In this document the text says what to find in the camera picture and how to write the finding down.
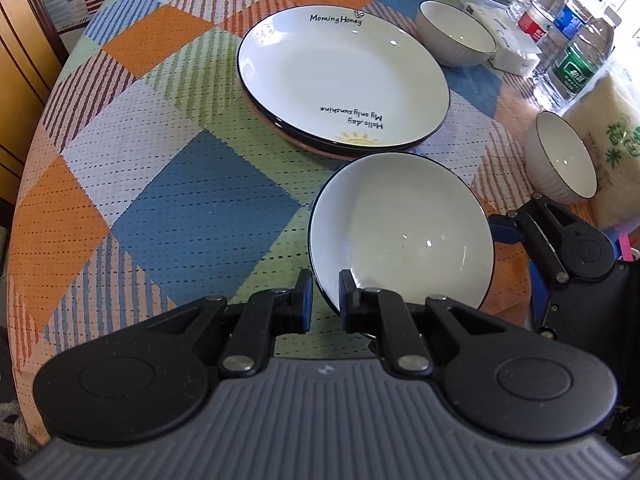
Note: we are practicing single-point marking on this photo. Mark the red label water bottle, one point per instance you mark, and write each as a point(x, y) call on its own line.
point(534, 25)

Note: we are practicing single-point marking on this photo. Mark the pink rabbit print plate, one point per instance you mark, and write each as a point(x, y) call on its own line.
point(300, 144)

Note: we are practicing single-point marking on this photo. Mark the white plate with black rim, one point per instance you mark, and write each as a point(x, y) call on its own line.
point(340, 70)

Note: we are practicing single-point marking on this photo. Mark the green label water bottle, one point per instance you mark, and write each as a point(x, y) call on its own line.
point(575, 72)

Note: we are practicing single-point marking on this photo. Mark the white bowl with dark rim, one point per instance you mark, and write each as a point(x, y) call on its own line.
point(560, 155)
point(400, 220)
point(450, 35)

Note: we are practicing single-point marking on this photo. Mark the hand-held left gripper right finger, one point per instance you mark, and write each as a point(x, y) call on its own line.
point(346, 300)

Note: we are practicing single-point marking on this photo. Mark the wooden chair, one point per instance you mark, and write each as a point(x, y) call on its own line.
point(20, 85)

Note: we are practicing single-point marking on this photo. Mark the plaid patchwork tablecloth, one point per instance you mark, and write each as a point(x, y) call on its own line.
point(200, 200)

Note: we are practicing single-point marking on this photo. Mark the clear bag of rice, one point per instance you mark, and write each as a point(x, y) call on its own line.
point(620, 125)

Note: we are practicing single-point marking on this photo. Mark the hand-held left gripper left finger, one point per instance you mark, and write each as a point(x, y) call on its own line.
point(304, 305)

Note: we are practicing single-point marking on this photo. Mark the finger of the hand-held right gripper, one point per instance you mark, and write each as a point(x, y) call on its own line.
point(538, 295)
point(505, 227)

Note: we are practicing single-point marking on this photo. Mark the white tissue pack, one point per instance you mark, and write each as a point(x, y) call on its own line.
point(510, 45)

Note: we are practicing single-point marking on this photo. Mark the blue label water bottle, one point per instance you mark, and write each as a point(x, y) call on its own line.
point(567, 20)

